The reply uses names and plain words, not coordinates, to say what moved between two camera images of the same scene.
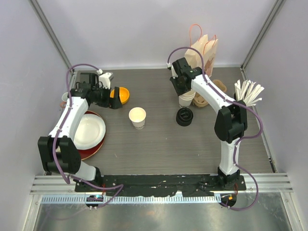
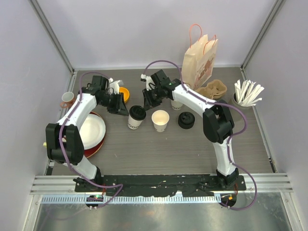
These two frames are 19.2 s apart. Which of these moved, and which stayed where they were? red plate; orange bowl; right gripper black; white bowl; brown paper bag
Moved: right gripper black
Stayed: brown paper bag; red plate; white bowl; orange bowl
